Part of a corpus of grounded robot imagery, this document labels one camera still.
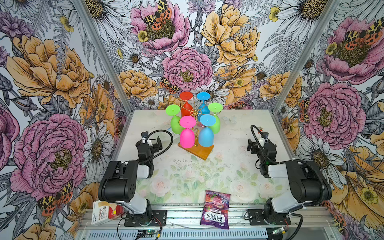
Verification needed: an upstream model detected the blue wine glass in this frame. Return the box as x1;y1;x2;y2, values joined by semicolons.
199;115;216;148
197;92;211;120

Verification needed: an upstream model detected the green wine glass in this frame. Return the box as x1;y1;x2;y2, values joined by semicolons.
208;103;224;134
166;105;184;135

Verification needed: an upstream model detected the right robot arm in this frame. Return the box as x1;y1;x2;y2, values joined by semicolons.
247;139;332;225

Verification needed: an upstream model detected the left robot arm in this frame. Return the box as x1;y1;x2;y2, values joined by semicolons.
98;139;163;226

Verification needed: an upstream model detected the pink wine glass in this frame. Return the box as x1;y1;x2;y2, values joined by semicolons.
180;116;196;149

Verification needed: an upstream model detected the red wine glass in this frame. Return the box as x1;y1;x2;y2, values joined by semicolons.
180;92;194;117

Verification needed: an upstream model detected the clear surgical mask packet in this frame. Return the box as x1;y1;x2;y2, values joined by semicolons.
155;127;176;145

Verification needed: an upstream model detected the white red cardboard box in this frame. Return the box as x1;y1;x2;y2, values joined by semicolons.
91;201;124;226

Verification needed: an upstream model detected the purple Fox's candy bag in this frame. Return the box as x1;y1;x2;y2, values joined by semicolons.
201;190;231;230

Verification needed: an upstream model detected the green circuit board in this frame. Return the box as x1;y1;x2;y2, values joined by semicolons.
137;230;160;238

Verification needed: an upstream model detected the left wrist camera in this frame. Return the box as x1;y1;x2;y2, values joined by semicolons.
141;131;152;146

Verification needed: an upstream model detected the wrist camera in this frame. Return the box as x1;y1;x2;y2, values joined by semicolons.
141;131;152;146
258;127;269;147

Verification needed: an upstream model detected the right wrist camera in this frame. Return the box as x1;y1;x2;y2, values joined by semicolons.
258;127;269;147

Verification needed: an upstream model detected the gold wire glass rack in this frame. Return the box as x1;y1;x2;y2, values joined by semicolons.
174;105;214;160

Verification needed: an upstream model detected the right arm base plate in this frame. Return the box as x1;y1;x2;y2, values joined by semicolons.
244;209;291;226

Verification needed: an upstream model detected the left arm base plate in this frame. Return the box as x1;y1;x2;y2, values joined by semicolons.
124;210;168;227

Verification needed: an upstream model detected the aluminium front rail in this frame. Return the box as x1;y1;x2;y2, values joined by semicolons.
79;204;335;230

